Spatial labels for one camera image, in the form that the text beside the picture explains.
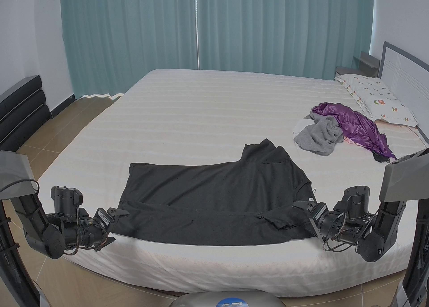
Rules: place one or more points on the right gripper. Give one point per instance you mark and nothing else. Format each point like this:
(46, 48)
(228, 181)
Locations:
(328, 228)

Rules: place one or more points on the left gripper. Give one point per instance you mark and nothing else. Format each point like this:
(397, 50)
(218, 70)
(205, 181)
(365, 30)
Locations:
(97, 237)

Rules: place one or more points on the black T-shirt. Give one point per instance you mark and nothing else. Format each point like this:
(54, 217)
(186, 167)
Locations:
(207, 198)

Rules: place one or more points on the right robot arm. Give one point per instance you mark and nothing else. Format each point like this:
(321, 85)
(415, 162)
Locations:
(355, 201)

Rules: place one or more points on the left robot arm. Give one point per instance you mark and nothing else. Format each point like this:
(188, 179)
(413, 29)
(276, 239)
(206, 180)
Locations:
(67, 198)

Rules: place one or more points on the bed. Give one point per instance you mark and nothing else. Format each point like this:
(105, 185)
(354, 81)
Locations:
(207, 114)

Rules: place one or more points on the grey garment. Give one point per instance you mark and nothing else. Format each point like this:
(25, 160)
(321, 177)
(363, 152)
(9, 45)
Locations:
(320, 136)

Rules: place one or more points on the pink garment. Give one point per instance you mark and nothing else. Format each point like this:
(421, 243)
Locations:
(349, 140)

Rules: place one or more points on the small dark garment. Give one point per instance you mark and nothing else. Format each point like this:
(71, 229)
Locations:
(380, 157)

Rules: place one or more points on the purple satin garment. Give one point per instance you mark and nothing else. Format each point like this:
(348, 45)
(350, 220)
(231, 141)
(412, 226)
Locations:
(355, 124)

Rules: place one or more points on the white printed pillow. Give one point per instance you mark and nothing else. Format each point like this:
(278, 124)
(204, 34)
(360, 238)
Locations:
(375, 98)

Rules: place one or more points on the black padded bench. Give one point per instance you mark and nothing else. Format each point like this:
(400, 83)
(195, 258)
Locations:
(23, 108)

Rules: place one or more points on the grey bedside table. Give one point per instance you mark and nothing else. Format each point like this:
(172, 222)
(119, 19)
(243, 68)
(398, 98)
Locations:
(367, 63)

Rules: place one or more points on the blue-green curtain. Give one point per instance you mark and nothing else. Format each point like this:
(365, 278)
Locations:
(134, 24)
(285, 17)

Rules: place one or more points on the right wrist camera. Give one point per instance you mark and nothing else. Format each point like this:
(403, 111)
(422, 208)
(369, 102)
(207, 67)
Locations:
(320, 212)

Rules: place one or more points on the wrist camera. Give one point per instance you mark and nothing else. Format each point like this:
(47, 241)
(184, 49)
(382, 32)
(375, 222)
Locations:
(320, 212)
(104, 219)

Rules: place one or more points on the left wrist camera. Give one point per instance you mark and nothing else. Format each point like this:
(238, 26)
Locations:
(104, 219)

